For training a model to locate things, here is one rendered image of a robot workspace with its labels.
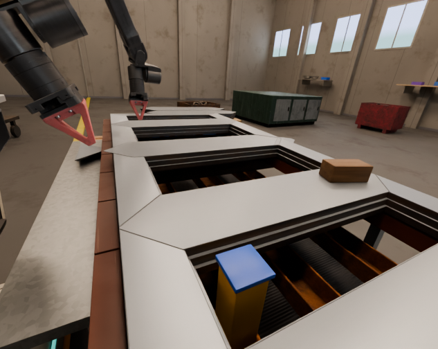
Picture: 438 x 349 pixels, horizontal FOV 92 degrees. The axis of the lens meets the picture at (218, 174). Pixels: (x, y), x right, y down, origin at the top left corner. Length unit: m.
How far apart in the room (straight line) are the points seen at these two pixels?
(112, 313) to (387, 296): 0.36
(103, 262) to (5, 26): 0.36
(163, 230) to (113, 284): 0.10
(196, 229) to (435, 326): 0.33
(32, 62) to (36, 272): 0.46
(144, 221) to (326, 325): 0.31
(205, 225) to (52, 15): 0.39
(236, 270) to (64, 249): 0.52
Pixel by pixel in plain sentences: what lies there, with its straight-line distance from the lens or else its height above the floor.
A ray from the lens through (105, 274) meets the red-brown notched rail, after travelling 0.41.
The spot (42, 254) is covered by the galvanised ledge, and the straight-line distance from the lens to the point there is 0.73.
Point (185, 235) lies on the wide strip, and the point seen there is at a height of 0.87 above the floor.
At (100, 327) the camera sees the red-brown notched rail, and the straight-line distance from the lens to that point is 0.35.
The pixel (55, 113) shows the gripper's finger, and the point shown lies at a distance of 0.44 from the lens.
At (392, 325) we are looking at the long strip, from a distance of 0.36.
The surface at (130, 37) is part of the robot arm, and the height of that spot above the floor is 1.23.
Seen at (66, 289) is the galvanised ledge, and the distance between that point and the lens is 0.62.
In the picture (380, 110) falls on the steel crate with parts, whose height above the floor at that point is 0.57.
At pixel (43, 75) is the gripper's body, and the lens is 0.43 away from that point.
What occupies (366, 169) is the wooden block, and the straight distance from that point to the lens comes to 0.72.
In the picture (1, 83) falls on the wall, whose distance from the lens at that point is 11.74.
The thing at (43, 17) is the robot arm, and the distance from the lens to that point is 0.43.
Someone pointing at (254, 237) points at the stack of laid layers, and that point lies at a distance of 0.42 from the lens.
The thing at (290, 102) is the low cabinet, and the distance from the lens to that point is 6.26.
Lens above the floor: 1.11
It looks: 24 degrees down
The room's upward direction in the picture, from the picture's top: 4 degrees clockwise
